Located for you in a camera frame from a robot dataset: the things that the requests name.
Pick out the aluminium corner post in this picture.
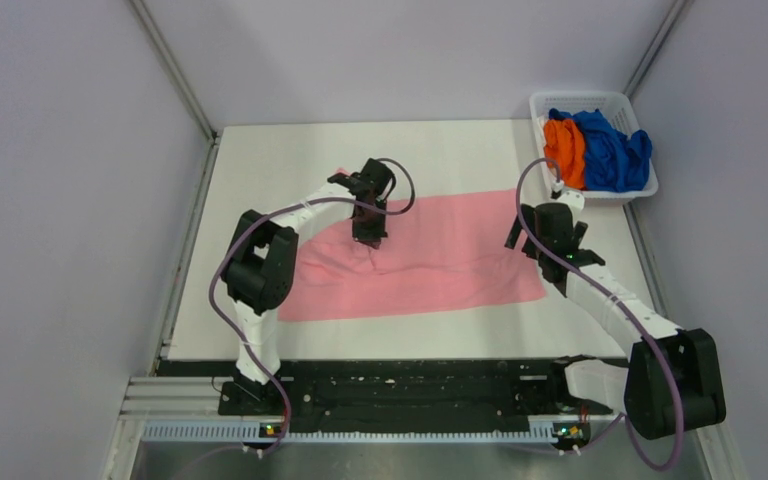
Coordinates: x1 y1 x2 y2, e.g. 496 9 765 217
126 0 220 143
623 0 693 99

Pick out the orange t shirt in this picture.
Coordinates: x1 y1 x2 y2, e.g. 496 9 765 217
543 118 586 190

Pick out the left aluminium corner post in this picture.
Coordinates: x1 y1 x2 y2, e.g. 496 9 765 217
126 0 220 143

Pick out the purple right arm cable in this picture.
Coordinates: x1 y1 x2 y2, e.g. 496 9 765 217
515 157 686 473

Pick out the pink t shirt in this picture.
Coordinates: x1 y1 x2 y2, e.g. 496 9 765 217
278 189 546 322

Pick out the white slotted cable duct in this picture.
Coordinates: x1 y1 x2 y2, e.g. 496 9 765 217
141 420 583 444

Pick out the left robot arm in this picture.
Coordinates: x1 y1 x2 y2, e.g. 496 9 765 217
208 158 404 414

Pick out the right aluminium corner post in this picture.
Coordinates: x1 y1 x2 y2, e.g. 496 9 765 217
623 0 693 99

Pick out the blue t shirt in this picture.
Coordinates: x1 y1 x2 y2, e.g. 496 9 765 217
548 108 653 193

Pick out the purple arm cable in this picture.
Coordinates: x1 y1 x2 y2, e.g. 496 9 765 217
208 157 417 458
515 157 686 473

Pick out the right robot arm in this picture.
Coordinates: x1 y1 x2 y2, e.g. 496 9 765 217
505 202 727 440

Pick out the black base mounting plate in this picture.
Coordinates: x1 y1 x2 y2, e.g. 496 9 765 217
156 359 613 438

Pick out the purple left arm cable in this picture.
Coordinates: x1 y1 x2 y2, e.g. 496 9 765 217
208 157 417 458

